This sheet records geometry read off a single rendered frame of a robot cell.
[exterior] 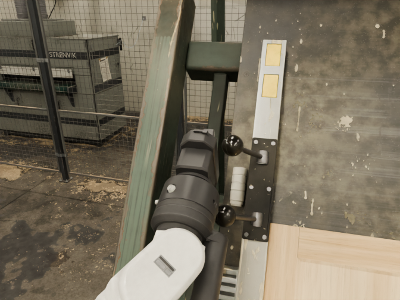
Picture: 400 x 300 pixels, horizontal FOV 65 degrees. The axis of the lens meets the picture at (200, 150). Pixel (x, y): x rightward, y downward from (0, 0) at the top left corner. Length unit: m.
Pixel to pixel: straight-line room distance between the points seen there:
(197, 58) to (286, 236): 0.47
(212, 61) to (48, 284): 2.14
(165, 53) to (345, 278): 0.59
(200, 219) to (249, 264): 0.24
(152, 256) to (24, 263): 2.52
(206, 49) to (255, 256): 0.50
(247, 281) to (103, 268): 2.03
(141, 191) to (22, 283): 2.10
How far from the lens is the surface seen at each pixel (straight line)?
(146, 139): 0.69
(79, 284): 2.55
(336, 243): 0.67
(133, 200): 0.68
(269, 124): 0.66
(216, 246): 0.44
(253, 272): 0.65
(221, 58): 0.81
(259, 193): 0.63
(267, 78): 0.70
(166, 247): 0.38
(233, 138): 0.54
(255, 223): 0.62
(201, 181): 0.45
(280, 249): 0.66
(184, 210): 0.42
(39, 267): 2.78
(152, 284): 0.37
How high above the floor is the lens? 1.74
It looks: 23 degrees down
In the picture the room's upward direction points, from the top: straight up
